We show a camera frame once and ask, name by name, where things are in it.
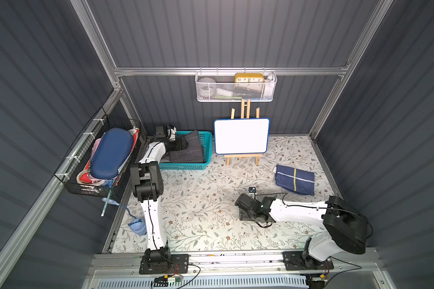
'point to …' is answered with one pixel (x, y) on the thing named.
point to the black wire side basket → (79, 155)
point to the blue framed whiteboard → (242, 136)
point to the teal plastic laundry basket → (207, 139)
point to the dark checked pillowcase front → (194, 152)
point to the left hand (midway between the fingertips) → (183, 143)
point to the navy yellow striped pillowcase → (295, 179)
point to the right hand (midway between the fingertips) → (248, 211)
